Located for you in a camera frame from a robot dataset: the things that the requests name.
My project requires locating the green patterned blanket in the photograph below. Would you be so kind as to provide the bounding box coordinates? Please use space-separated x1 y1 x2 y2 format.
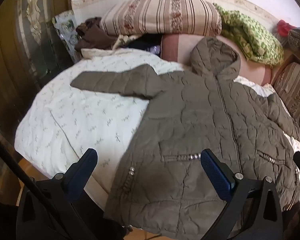
213 3 284 67

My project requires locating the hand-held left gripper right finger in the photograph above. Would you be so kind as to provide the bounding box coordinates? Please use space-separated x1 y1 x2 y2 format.
200 149 283 240

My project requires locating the white leaf-print duvet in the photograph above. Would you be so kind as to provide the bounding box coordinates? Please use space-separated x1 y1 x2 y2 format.
14 47 300 200

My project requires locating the striped floral pillow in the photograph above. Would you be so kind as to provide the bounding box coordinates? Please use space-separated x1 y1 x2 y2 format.
99 0 222 37

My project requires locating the black cloth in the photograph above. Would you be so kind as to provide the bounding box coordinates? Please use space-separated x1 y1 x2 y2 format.
126 34 163 55

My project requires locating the brown garment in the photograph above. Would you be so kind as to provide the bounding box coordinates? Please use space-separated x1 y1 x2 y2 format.
74 17 115 52

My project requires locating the olive quilted hooded jacket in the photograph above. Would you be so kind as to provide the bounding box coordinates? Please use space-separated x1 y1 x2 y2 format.
70 37 300 235

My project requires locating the silver floral gift bag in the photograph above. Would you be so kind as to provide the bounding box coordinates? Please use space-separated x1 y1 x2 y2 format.
52 10 83 64

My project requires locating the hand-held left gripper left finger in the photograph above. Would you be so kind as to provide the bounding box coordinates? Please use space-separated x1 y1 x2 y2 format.
16 148 98 240

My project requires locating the pink brown pillow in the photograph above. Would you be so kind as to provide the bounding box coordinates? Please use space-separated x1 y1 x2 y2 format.
160 34 272 85

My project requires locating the dark wardrobe with ornament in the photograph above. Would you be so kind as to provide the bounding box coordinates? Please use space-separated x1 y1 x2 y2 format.
0 0 73 140

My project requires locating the black cable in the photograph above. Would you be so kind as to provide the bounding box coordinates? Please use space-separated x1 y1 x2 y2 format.
0 127 98 240

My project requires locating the red cloth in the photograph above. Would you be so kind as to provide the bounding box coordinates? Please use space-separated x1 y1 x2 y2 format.
275 19 297 39

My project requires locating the beige striped cushion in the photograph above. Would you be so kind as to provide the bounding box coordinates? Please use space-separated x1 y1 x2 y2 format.
274 62 300 120

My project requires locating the cream leaf-print cloth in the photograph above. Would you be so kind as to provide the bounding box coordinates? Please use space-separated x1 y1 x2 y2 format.
112 34 140 50

